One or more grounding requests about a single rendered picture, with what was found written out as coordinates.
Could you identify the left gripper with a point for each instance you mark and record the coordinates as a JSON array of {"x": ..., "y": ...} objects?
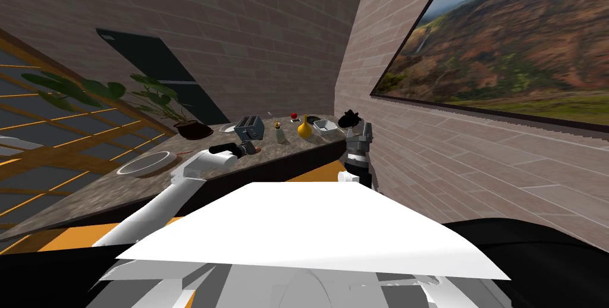
[{"x": 249, "y": 148}]

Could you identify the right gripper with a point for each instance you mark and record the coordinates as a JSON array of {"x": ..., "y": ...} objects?
[{"x": 358, "y": 142}]

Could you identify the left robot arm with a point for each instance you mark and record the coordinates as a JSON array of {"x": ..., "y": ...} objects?
[{"x": 157, "y": 208}]

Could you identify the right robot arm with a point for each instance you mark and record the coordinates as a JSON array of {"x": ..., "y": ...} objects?
[{"x": 533, "y": 260}]

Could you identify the grey toaster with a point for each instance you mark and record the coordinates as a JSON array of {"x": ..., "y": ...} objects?
[{"x": 249, "y": 128}]

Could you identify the black jagged object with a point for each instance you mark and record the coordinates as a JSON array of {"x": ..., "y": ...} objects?
[{"x": 348, "y": 119}]

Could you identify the small white plate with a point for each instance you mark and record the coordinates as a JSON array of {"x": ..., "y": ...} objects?
[{"x": 226, "y": 128}]

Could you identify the pale shaker bottle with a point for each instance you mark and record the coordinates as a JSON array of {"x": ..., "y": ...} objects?
[{"x": 280, "y": 134}]

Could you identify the white rectangular dish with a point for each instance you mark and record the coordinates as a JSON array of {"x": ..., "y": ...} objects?
[{"x": 325, "y": 127}]

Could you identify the black bowl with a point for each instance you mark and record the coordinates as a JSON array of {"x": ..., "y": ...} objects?
[{"x": 313, "y": 119}]

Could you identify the yellow vase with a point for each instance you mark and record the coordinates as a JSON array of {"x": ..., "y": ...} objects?
[{"x": 305, "y": 130}]

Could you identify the red apple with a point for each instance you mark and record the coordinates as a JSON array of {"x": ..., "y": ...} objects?
[{"x": 294, "y": 116}]

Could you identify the green plant in black pot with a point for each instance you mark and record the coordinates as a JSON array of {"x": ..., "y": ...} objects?
[{"x": 192, "y": 130}]

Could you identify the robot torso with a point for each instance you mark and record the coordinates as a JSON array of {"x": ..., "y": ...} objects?
[{"x": 304, "y": 232}]

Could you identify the white round plate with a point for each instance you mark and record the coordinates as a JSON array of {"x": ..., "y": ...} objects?
[{"x": 146, "y": 164}]

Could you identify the black fridge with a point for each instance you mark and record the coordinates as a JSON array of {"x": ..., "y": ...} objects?
[{"x": 157, "y": 63}]

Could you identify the framed landscape picture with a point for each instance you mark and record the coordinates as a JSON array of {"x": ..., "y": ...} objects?
[{"x": 504, "y": 46}]

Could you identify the wooden framed window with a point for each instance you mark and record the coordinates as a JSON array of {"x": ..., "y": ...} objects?
[{"x": 57, "y": 156}]

